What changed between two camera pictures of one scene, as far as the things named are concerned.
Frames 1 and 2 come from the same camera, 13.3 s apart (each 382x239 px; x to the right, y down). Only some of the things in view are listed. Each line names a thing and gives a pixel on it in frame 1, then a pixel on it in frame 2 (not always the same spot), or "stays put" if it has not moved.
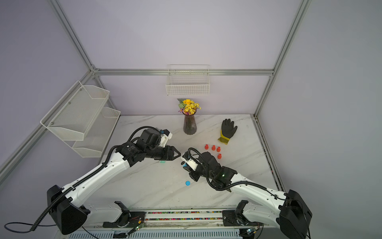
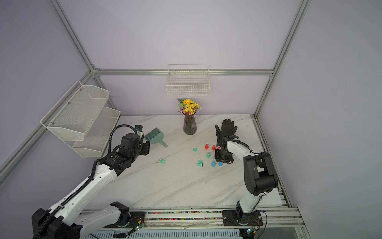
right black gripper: x=194 y=174 → x=219 y=159
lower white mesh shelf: x=97 y=134 stays put
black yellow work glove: x=228 y=129 stays put
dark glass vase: x=189 y=126 stays put
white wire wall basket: x=188 y=79 stays put
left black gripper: x=168 y=154 → x=145 y=147
